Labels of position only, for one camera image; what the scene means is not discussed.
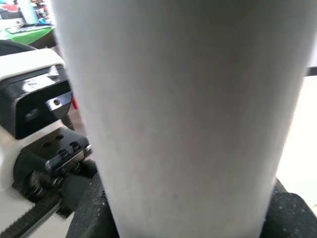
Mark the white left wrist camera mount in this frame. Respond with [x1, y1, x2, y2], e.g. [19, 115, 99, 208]
[0, 48, 74, 238]

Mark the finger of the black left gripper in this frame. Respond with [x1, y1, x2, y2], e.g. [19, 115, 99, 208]
[57, 160, 99, 219]

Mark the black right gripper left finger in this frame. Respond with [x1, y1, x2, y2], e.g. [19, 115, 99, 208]
[64, 173, 119, 238]

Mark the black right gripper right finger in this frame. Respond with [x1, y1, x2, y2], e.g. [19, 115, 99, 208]
[261, 178, 317, 238]

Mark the green topped table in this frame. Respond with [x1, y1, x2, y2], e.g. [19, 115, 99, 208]
[0, 24, 57, 50]

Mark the white plastic table leg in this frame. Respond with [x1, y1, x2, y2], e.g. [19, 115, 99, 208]
[49, 0, 317, 238]

